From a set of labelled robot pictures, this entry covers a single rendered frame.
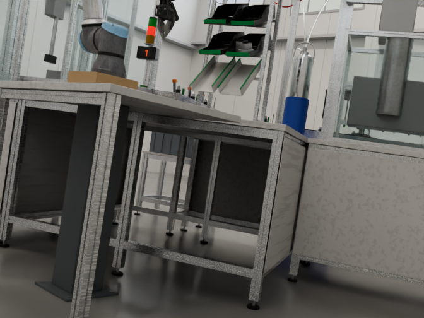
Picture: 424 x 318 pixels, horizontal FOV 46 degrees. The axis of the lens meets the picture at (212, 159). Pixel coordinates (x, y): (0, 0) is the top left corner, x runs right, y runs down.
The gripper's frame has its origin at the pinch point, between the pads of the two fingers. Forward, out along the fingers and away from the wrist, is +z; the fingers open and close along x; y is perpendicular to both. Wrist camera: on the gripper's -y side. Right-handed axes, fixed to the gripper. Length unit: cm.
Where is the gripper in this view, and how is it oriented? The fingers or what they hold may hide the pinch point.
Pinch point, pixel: (164, 36)
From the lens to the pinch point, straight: 261.6
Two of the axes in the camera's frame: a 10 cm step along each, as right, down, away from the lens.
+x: 9.4, 1.4, -3.1
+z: -1.5, 9.9, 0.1
